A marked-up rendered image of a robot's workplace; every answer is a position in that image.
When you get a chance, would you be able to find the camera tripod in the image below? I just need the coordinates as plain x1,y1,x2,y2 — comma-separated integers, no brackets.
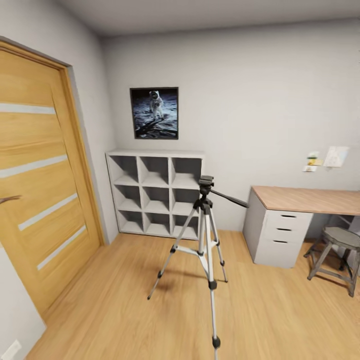
157,175,250,360

